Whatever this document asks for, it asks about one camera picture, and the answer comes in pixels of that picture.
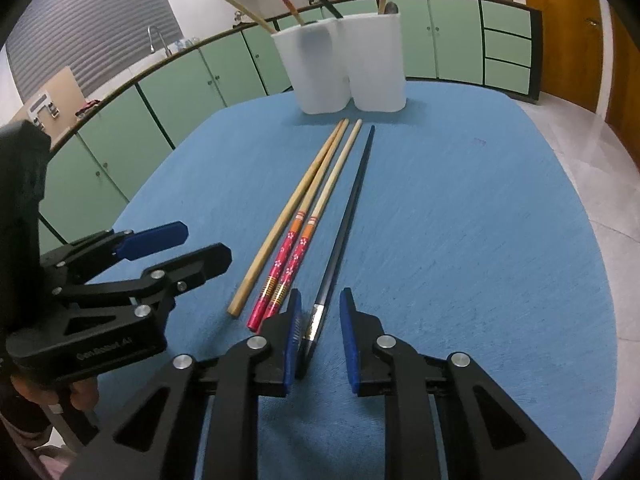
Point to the long green base cabinet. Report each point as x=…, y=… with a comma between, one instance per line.
x=165, y=110

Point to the clear bottles by sink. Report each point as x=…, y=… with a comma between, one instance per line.
x=186, y=44

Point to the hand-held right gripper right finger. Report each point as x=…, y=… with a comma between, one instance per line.
x=350, y=350

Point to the person's left forearm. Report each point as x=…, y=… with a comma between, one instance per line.
x=25, y=452

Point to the person's left hand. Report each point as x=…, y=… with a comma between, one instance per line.
x=82, y=396

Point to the white double utensil holder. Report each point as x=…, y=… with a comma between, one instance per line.
x=375, y=60

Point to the green drawer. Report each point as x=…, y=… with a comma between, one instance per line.
x=507, y=47
x=506, y=17
x=508, y=76

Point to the blue table mat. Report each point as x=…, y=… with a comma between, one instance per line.
x=450, y=210

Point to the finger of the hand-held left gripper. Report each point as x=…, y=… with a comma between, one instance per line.
x=155, y=240
x=200, y=265

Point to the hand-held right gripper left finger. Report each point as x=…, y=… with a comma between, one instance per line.
x=292, y=345

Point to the black plastic spoon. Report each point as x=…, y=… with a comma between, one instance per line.
x=391, y=8

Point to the wooden door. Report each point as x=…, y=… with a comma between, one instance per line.
x=565, y=30
x=625, y=85

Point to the red cloth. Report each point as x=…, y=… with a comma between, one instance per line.
x=87, y=108

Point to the cardboard sheet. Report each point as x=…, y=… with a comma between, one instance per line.
x=55, y=95

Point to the grey window blind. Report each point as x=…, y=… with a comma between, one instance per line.
x=100, y=25

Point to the metal kitchen faucet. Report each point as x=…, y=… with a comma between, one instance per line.
x=159, y=40

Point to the plain wooden chopstick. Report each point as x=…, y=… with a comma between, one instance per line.
x=245, y=12
x=292, y=210

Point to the green base cabinet with drawers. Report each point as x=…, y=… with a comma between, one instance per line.
x=450, y=35

